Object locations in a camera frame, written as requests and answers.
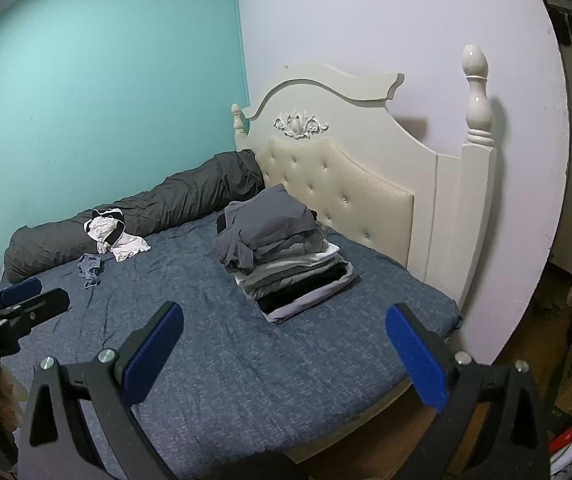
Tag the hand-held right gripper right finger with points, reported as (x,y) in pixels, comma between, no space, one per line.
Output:
(416,355)

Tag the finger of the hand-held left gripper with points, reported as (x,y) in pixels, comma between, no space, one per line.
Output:
(40,305)
(20,287)

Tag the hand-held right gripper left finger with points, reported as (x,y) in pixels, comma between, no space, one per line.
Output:
(153,355)

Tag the stack of clothes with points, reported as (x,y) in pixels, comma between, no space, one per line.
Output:
(301,280)

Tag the grey shirt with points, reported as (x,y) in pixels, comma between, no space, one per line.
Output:
(266,220)

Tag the small blue crumpled cloth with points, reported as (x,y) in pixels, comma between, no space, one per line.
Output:
(89,267)

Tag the blue patterned bed sheet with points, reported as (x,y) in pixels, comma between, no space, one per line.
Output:
(215,350)

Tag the white and black garment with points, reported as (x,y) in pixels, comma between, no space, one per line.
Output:
(110,235)

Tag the dark grey rolled duvet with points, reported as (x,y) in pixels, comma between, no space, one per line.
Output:
(165,200)

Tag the cream bed headboard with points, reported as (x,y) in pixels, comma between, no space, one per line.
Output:
(366,160)

